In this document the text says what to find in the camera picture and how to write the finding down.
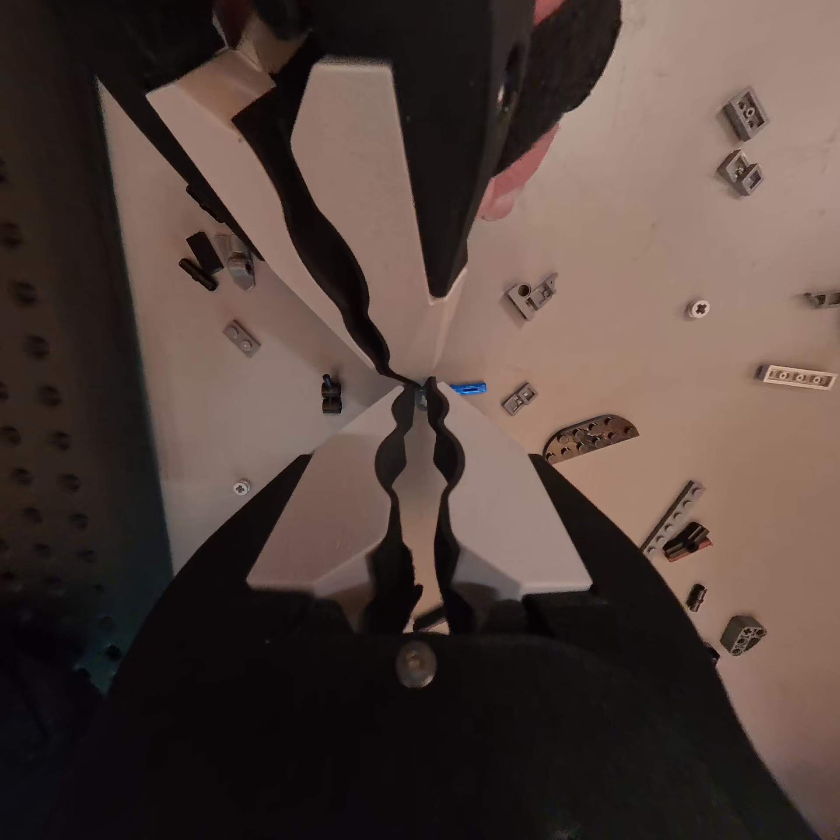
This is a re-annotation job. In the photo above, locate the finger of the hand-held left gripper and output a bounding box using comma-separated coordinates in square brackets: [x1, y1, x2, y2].
[144, 54, 398, 382]
[287, 59, 470, 383]

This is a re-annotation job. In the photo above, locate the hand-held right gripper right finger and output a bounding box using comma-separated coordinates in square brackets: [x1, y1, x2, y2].
[428, 382, 594, 634]

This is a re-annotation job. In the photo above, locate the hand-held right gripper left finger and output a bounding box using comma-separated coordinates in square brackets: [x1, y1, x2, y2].
[245, 385, 422, 634]

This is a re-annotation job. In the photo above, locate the dark grey lego slope tile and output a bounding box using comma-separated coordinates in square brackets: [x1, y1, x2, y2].
[185, 231, 223, 273]

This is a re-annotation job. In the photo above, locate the dark grey long lego plate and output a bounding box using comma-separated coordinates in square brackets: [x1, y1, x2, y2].
[642, 480, 705, 557]

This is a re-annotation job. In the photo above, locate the black and brown lego connector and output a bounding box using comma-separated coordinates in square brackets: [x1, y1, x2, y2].
[663, 521, 713, 564]

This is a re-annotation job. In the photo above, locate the grey two-stud lego plate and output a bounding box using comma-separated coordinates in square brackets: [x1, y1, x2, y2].
[223, 320, 262, 358]

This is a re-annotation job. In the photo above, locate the grey lego beam with holes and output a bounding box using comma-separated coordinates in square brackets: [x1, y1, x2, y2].
[720, 616, 767, 657]

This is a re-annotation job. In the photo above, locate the light grey long lego plate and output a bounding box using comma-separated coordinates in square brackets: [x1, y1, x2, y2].
[755, 364, 839, 391]

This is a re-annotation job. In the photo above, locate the person's left hand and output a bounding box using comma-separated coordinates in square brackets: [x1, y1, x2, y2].
[478, 126, 560, 222]

